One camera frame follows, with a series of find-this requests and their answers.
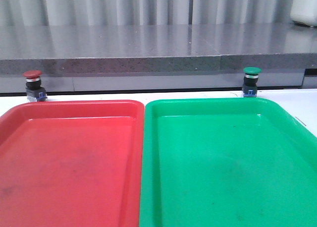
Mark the green mushroom push button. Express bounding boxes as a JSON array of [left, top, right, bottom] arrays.
[[242, 67, 262, 98]]

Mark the red plastic tray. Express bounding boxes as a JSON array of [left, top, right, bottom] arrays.
[[0, 100, 144, 227]]

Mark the red mushroom push button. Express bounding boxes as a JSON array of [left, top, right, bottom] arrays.
[[23, 70, 47, 102]]

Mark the grey speckled raised platform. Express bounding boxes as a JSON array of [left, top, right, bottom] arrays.
[[0, 23, 317, 94]]

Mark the white object on platform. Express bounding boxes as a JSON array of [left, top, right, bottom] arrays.
[[290, 0, 317, 27]]

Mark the green plastic tray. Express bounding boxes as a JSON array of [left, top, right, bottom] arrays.
[[139, 98, 317, 227]]

